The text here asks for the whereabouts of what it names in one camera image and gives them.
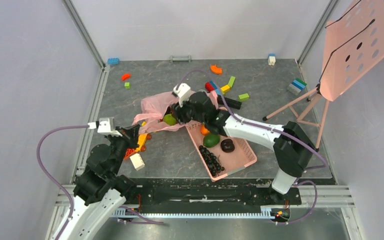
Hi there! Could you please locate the pink plastic basket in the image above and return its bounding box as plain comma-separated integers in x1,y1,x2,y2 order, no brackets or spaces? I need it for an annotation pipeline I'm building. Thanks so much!
186,122,257,182

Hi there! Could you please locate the light green fake round fruit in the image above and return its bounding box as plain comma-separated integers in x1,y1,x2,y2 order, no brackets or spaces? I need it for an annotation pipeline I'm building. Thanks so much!
162,113,177,126

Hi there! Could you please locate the red blue green brick cluster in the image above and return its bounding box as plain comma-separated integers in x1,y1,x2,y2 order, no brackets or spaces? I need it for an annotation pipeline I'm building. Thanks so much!
204,80,224,95

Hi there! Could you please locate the dark fake plum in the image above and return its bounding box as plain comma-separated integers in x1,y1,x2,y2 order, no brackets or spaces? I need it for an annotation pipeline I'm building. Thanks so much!
220,138,236,153

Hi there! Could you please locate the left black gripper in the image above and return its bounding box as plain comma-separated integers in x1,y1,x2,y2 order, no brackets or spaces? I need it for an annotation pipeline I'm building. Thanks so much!
106,123,141,176

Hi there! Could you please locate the orange curved block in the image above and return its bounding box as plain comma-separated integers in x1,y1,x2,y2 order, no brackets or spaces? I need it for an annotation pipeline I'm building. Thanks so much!
210,65,223,75

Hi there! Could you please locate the small green cube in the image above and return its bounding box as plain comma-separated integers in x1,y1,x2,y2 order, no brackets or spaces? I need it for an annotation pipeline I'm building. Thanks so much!
124,82,131,89

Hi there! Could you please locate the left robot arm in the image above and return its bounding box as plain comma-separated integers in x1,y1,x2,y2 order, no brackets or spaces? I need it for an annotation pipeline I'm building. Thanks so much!
52,124,140,240

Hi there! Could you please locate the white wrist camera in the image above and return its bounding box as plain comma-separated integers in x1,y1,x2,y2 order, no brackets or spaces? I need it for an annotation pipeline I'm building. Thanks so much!
87,117,122,137
172,83,192,108

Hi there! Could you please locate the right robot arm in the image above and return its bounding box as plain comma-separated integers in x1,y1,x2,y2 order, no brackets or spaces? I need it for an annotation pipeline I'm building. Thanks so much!
168,91,317,204

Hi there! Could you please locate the pink perforated music stand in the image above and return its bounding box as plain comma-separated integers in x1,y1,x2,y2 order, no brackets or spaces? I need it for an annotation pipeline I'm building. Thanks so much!
263,0,384,148

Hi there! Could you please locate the black fake grape bunch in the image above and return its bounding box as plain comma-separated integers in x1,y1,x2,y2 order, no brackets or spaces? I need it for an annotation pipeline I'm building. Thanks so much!
198,145,225,177

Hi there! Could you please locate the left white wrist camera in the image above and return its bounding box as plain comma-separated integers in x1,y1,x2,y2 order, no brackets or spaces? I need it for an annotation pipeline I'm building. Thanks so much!
87,117,122,137

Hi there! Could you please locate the red curved block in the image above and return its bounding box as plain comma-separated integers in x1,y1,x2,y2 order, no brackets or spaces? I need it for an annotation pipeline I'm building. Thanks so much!
120,73,131,82

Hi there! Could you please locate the grey blue green brick stack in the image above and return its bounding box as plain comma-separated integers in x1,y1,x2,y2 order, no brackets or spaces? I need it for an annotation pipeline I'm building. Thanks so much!
287,78,307,95

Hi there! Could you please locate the green block near microphone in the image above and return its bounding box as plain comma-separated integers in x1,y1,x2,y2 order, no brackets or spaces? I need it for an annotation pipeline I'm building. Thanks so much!
238,93,250,102

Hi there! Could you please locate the white toy brick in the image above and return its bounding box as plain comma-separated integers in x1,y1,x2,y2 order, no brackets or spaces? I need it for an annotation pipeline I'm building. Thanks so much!
129,153,145,171

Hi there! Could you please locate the yellow block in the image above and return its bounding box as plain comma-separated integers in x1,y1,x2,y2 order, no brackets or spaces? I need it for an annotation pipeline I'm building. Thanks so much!
220,85,231,95

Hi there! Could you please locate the tall green block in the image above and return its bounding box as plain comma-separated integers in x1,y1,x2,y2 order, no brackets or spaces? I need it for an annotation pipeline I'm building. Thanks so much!
227,76,236,88

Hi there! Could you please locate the grey metal handle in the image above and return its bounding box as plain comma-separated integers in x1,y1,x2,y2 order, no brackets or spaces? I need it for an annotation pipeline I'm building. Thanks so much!
169,55,192,63

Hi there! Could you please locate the green fake avocado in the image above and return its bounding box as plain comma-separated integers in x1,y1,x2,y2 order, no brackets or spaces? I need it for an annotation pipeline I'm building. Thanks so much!
202,133,221,148

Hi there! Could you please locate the pink plastic bag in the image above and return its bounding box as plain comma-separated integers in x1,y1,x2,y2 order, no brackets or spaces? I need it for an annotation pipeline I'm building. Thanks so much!
132,90,220,135

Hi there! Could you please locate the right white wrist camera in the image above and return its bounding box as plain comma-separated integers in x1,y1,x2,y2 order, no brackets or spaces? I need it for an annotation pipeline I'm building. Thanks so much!
172,83,192,108

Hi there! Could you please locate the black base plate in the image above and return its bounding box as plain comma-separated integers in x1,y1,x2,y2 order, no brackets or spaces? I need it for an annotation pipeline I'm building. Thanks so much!
125,178,302,214

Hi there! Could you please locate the orange green fake mango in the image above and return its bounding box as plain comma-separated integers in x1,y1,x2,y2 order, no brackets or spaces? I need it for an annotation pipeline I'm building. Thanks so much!
200,124,211,136

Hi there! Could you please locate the black microphone silver head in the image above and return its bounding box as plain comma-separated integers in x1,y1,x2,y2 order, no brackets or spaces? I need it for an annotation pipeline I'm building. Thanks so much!
217,95,242,110

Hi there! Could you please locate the blue white brick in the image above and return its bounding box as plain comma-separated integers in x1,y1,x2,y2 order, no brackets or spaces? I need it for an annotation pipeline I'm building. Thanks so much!
267,53,276,66

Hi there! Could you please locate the blue brick at corner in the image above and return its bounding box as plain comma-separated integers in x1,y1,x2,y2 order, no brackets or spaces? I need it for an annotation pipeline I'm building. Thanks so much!
107,57,120,66

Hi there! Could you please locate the yellow orange toy brick vehicle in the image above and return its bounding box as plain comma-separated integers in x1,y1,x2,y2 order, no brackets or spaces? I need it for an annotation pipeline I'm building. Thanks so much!
135,133,152,153

